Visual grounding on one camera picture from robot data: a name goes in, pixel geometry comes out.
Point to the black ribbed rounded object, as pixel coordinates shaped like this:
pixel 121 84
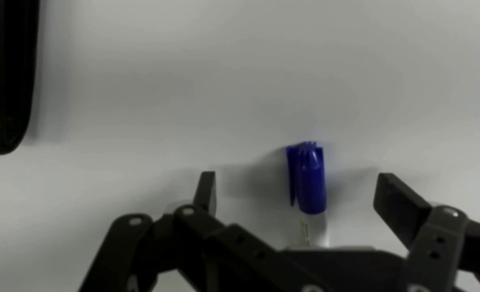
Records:
pixel 6 74

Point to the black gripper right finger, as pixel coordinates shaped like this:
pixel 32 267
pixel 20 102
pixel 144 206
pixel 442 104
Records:
pixel 440 243

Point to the blue capped white pen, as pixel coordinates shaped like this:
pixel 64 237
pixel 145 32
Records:
pixel 311 178

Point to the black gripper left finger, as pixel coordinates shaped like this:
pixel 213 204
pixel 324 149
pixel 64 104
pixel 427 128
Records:
pixel 160 248

